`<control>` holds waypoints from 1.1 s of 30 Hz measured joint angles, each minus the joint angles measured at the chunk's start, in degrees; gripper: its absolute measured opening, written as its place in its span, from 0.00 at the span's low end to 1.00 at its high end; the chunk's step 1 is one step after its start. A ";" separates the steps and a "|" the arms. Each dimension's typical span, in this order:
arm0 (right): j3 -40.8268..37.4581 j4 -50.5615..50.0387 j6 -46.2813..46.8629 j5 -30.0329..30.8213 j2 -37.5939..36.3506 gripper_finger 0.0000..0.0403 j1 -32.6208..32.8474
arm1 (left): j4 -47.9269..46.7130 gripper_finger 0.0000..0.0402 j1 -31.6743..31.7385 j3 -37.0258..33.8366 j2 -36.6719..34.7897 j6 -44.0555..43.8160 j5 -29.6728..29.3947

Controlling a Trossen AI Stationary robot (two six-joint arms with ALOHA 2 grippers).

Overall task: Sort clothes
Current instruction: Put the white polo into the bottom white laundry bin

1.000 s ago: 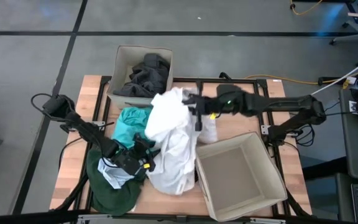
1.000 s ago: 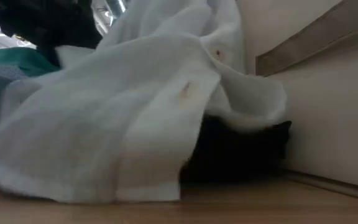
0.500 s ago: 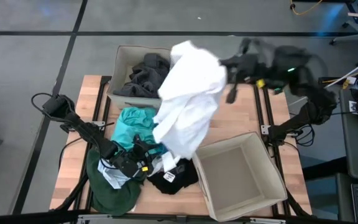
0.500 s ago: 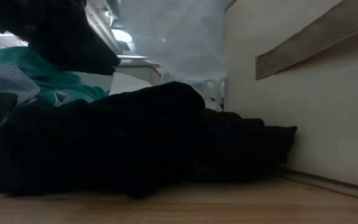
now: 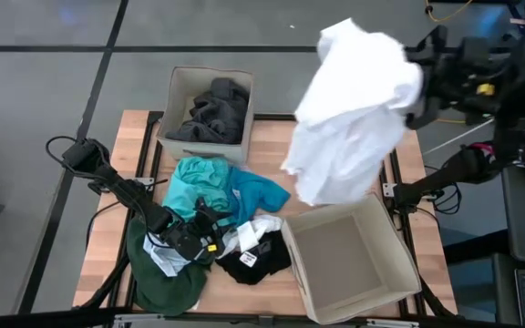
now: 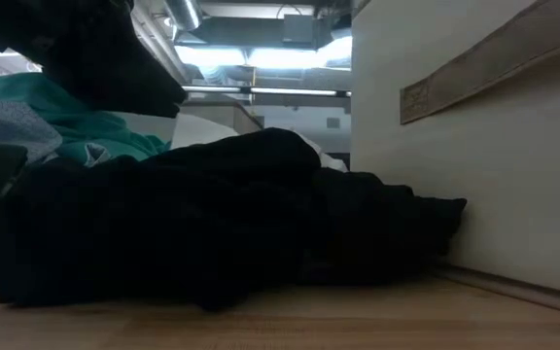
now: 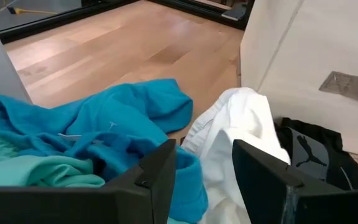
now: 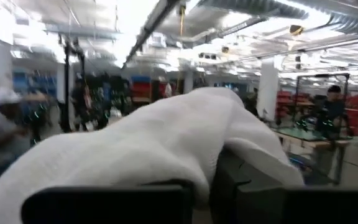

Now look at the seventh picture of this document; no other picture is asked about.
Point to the white garment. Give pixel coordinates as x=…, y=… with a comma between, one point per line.
x=235, y=124

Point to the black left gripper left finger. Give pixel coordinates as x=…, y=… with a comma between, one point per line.
x=129, y=202

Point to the silver bracket plate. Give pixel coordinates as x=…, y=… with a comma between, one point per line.
x=235, y=13

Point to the blue garment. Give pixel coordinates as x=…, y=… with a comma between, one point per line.
x=120, y=102

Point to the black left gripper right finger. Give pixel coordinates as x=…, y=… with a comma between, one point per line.
x=275, y=193

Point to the beige fabric bin with whites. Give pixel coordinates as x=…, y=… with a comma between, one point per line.
x=306, y=46

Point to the black table frame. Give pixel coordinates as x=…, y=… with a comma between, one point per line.
x=57, y=21

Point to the black garment with puma logo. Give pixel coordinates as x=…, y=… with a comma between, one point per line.
x=331, y=140

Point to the teal garment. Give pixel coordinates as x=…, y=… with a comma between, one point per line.
x=26, y=171

